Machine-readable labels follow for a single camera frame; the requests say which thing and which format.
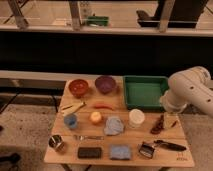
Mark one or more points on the light blue towel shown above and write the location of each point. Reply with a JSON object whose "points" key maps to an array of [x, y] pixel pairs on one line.
{"points": [[113, 126]]}

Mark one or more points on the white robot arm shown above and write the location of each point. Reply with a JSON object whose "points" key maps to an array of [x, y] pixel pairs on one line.
{"points": [[189, 87]]}

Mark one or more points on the purple bowl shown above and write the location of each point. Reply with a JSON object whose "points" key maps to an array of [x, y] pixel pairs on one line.
{"points": [[105, 84]]}

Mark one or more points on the red bowl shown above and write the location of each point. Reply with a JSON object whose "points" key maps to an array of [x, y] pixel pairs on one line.
{"points": [[78, 87]]}

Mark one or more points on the red chili pepper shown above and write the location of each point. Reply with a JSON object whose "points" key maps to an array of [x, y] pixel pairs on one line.
{"points": [[102, 106]]}

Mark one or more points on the yellow round fruit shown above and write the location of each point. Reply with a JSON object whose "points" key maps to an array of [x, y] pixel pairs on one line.
{"points": [[95, 117]]}

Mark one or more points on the green plastic tray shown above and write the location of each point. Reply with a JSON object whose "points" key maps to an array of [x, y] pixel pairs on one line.
{"points": [[144, 92]]}

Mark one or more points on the white cup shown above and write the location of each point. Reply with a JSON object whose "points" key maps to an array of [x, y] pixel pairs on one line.
{"points": [[136, 118]]}

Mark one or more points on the beige wooden spatula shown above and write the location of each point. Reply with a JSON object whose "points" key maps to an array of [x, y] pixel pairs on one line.
{"points": [[73, 108]]}

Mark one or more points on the wooden folding table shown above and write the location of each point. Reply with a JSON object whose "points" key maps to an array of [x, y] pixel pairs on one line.
{"points": [[103, 136]]}

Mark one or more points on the blue cup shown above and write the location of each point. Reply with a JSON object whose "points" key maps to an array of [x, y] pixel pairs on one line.
{"points": [[71, 121]]}

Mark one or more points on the green box on shelf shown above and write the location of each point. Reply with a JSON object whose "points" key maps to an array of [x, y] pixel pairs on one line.
{"points": [[97, 20]]}

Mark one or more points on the dark brown pinecone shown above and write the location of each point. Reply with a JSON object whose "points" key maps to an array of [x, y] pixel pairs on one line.
{"points": [[158, 127]]}

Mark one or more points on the blue rectangular sponge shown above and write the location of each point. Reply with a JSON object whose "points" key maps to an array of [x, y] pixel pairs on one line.
{"points": [[120, 152]]}

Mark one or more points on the black rectangular sponge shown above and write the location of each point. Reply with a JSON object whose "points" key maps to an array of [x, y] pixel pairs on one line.
{"points": [[89, 152]]}

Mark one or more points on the black metal clip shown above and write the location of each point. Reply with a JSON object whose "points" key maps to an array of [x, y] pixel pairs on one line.
{"points": [[146, 150]]}

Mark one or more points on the small metal pot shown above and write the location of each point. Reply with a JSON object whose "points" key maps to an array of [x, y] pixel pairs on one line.
{"points": [[56, 142]]}

